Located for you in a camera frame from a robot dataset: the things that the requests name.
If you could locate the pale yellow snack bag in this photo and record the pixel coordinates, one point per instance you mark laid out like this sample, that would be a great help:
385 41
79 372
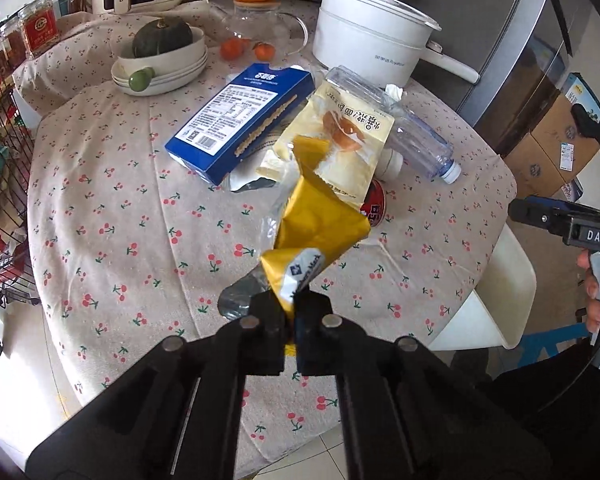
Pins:
350 110

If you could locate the brown filled glass jar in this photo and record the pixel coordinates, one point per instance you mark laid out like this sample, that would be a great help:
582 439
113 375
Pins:
11 45

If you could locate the person's dark clothing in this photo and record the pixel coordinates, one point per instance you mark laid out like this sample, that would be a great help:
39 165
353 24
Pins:
540 400

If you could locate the clear plastic bottle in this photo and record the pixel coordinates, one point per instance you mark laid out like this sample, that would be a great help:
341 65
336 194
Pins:
420 145

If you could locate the silver refrigerator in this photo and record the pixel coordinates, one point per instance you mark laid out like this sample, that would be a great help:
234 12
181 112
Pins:
520 35

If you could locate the blue cardboard box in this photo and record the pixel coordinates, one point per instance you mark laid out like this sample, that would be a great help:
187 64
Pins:
240 115

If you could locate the small green round object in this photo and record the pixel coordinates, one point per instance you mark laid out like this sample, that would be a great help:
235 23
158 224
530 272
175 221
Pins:
142 81

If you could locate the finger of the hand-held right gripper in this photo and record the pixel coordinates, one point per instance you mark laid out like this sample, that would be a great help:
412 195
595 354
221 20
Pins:
535 212
587 122

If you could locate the green pumpkin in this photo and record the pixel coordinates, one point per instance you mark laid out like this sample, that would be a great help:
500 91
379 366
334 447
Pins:
162 37

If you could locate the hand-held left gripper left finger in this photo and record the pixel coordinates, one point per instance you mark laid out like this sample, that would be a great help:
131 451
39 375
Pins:
267 332

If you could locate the red label glass jar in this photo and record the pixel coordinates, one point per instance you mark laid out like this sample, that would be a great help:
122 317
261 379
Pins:
40 30

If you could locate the grey plastic bag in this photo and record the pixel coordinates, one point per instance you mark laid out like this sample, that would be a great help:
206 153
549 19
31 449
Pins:
237 297

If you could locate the person's right hand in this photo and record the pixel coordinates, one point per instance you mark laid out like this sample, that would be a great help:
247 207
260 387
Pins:
594 310

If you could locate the white tissue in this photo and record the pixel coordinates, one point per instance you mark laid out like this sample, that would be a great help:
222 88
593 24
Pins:
395 91

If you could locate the white electric pot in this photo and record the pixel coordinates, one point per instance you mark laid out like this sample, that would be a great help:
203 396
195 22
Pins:
365 40

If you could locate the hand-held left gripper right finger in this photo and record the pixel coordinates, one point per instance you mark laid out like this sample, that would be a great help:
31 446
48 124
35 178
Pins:
312 345

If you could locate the white chair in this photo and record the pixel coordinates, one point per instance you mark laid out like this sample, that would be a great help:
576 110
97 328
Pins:
505 290

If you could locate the yellow snack wrapper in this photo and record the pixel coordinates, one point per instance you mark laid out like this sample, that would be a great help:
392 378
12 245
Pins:
315 215

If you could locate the red round lid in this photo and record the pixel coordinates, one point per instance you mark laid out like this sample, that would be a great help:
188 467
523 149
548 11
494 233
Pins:
375 207

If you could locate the cream ceramic bowl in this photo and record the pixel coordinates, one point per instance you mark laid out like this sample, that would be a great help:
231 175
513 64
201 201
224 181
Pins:
180 60

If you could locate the glass teapot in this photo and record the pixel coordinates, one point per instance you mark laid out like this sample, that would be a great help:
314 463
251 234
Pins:
260 25

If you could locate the blue stool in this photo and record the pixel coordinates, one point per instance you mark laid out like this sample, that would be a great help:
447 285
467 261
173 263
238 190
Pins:
555 347

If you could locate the silver foil wrapper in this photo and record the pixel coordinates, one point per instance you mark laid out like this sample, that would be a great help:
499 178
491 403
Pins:
250 184

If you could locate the cherry print tablecloth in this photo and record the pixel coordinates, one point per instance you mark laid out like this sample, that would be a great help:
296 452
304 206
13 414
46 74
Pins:
130 200

